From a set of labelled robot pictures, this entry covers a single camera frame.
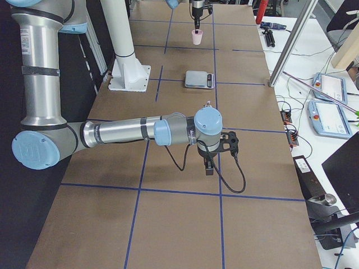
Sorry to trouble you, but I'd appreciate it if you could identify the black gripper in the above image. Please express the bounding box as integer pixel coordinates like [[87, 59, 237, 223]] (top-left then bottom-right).
[[197, 140, 220, 176], [191, 0, 204, 33]]

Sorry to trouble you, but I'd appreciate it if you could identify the pink plastic cup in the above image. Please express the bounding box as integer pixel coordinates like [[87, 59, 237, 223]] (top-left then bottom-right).
[[191, 29, 203, 45]]

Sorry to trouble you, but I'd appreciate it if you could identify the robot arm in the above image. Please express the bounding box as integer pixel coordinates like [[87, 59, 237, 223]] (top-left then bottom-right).
[[10, 1, 225, 170], [166, 0, 205, 34]]

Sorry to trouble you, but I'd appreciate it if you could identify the digital kitchen scale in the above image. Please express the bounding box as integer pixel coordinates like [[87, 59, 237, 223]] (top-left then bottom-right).
[[185, 71, 215, 89]]

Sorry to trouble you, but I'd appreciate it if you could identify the red cylinder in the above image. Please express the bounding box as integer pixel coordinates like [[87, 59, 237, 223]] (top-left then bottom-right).
[[256, 0, 269, 25]]

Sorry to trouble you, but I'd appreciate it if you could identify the folded blue umbrella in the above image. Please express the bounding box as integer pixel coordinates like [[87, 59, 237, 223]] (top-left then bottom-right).
[[260, 21, 287, 30]]

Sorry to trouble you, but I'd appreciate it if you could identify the black folded tripod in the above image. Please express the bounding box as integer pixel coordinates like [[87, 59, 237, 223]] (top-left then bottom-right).
[[263, 28, 275, 47]]

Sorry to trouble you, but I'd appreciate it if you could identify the black power strip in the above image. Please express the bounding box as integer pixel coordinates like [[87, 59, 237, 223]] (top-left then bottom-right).
[[280, 109, 299, 149]]

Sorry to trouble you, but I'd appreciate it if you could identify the brown paper table cover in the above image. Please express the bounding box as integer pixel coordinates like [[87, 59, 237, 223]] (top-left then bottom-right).
[[27, 1, 321, 268]]

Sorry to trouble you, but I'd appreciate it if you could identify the black box with white label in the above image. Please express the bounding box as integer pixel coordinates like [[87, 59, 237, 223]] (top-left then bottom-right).
[[293, 155, 326, 200]]

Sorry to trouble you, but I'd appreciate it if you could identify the near blue teach pendant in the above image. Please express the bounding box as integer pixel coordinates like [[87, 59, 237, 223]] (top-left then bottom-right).
[[307, 100, 353, 139]]

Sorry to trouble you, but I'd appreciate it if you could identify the blue teach pendant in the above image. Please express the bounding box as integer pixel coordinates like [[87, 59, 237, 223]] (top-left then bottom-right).
[[307, 100, 353, 139], [312, 73, 348, 104]]

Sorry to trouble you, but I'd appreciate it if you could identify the far blue teach pendant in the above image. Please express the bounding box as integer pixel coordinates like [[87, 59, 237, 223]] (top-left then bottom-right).
[[312, 73, 348, 104]]

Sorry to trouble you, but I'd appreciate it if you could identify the grabber stick with green tip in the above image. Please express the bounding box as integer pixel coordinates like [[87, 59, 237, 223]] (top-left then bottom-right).
[[282, 71, 359, 117]]

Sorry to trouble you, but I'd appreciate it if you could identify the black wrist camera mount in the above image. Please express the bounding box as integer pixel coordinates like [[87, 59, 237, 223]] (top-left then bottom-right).
[[220, 131, 239, 156]]

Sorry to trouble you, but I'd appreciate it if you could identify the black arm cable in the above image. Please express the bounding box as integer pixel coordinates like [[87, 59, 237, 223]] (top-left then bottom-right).
[[164, 134, 247, 193]]

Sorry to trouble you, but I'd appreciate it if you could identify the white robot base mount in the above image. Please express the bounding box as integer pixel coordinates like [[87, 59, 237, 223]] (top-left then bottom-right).
[[101, 0, 151, 92]]

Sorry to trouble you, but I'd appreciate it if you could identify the aluminium frame post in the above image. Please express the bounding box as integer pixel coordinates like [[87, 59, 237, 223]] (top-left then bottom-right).
[[269, 0, 318, 87]]

